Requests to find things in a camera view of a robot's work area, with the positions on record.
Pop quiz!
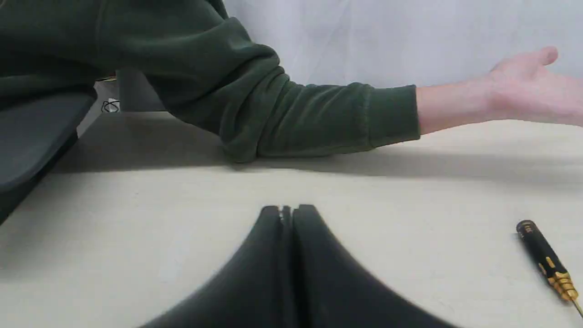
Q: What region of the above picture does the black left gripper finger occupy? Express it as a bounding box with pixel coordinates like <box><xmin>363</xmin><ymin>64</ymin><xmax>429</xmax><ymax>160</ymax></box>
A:
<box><xmin>291</xmin><ymin>204</ymin><xmax>456</xmax><ymax>328</ymax></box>
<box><xmin>139</xmin><ymin>205</ymin><xmax>292</xmax><ymax>328</ymax></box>

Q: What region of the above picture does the black and gold screwdriver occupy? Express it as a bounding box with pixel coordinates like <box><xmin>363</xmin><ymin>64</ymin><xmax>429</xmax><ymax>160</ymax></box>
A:
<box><xmin>516</xmin><ymin>220</ymin><xmax>583</xmax><ymax>316</ymax></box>

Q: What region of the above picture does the forearm in green sleeve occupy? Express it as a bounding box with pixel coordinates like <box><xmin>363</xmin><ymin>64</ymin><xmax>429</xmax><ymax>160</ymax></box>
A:
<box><xmin>1</xmin><ymin>0</ymin><xmax>493</xmax><ymax>162</ymax></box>

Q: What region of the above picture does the person's bare hand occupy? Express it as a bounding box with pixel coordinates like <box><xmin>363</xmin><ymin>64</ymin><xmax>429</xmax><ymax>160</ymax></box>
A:
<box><xmin>485</xmin><ymin>46</ymin><xmax>583</xmax><ymax>127</ymax></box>

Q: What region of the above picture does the black chair seat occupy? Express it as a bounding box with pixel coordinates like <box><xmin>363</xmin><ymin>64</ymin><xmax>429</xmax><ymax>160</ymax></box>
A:
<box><xmin>0</xmin><ymin>89</ymin><xmax>97</xmax><ymax>222</ymax></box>

